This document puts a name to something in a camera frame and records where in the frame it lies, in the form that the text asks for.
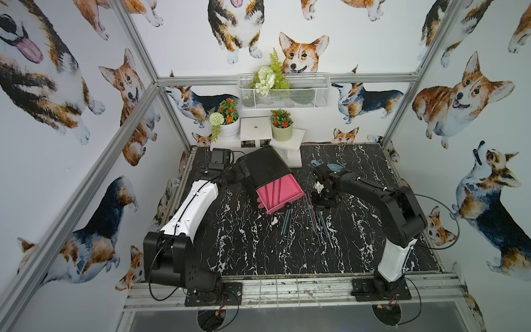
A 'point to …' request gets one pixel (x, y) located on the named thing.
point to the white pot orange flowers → (225, 123)
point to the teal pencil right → (326, 229)
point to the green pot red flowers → (281, 125)
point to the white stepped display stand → (256, 133)
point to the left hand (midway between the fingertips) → (241, 168)
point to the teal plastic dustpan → (333, 167)
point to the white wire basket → (307, 91)
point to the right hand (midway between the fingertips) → (313, 207)
